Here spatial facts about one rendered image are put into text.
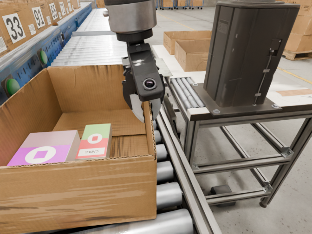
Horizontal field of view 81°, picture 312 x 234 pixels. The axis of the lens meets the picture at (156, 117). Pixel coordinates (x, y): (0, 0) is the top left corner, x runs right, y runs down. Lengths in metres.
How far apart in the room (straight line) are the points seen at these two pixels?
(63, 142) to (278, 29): 0.65
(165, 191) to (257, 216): 1.01
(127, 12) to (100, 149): 0.30
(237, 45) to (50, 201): 0.58
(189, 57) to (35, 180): 0.85
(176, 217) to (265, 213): 1.05
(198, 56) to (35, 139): 0.80
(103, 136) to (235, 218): 1.01
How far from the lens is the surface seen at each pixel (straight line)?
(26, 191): 0.34
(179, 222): 0.40
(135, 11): 0.35
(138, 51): 0.37
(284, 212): 1.48
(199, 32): 1.63
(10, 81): 0.84
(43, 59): 1.18
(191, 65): 1.01
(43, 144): 0.48
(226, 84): 0.66
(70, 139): 0.46
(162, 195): 0.43
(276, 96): 0.90
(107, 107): 0.67
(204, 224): 0.41
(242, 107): 0.73
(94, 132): 0.53
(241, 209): 1.37
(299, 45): 4.55
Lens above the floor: 1.11
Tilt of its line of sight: 34 degrees down
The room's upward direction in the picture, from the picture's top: straight up
